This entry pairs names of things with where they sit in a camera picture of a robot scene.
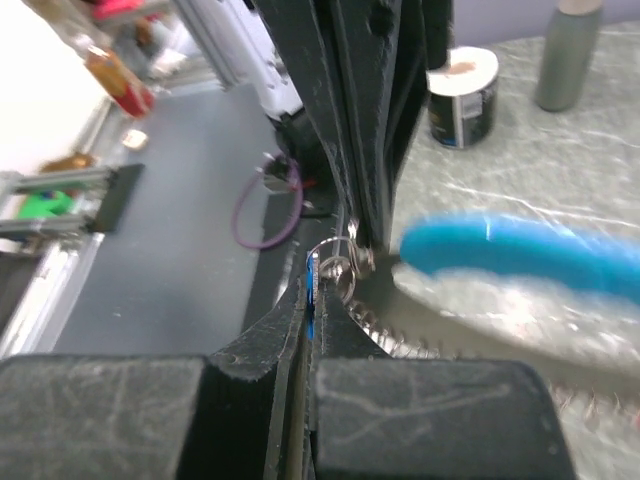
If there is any grey bottle beige cap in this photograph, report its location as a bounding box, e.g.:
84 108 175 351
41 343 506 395
534 0 603 112

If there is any light blue key handle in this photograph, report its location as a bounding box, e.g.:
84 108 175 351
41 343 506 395
399 213 639 304

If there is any black paper cup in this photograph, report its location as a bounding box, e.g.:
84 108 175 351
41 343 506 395
427 46 499 149

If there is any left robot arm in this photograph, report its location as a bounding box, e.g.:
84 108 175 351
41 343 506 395
212 1 453 249

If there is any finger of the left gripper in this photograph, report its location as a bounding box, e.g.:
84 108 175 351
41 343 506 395
255 0 360 235
339 1 453 250

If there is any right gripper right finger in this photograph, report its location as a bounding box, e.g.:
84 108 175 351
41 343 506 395
312 292 577 479

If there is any metal keyring with small rings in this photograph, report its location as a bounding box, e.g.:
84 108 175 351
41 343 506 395
319 238 639 427

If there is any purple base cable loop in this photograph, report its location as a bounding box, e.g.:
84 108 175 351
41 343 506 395
232 154 305 250

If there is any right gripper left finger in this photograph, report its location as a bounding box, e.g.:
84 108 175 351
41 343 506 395
1 281 308 479

